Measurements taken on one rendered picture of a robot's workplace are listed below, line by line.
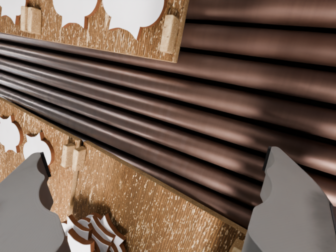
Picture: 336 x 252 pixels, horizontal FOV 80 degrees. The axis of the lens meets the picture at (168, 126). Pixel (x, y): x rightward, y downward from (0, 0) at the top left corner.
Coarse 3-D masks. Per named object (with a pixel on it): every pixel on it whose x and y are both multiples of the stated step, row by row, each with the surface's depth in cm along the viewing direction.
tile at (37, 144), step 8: (32, 136) 59; (40, 136) 57; (24, 144) 61; (32, 144) 59; (40, 144) 57; (48, 144) 56; (24, 152) 62; (32, 152) 59; (48, 152) 56; (48, 160) 56
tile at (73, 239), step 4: (68, 232) 44; (72, 232) 44; (68, 236) 44; (72, 236) 44; (76, 236) 44; (68, 240) 44; (72, 240) 43; (76, 240) 43; (80, 240) 43; (84, 240) 43; (72, 244) 44; (76, 244) 43; (80, 244) 42; (84, 244) 42; (88, 244) 41; (92, 244) 41; (72, 248) 44; (76, 248) 43; (80, 248) 42; (84, 248) 42; (88, 248) 41; (92, 248) 42
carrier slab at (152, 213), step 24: (96, 168) 49; (120, 168) 45; (96, 192) 50; (120, 192) 46; (144, 192) 43; (168, 192) 40; (120, 216) 47; (144, 216) 44; (168, 216) 41; (192, 216) 38; (216, 216) 36; (144, 240) 45; (168, 240) 42; (192, 240) 39; (216, 240) 37
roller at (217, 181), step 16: (0, 96) 70; (16, 96) 65; (48, 112) 58; (64, 112) 56; (80, 128) 52; (96, 128) 50; (112, 128) 50; (112, 144) 48; (128, 144) 45; (144, 144) 44; (160, 160) 42; (176, 160) 41; (192, 160) 40; (192, 176) 39; (208, 176) 38; (224, 176) 37; (240, 176) 37; (224, 192) 37; (240, 192) 35; (256, 192) 34
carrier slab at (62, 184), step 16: (0, 112) 68; (16, 112) 63; (32, 128) 60; (48, 128) 56; (0, 144) 71; (80, 144) 52; (0, 160) 72; (16, 160) 67; (0, 176) 74; (64, 176) 56; (64, 192) 57; (64, 208) 58
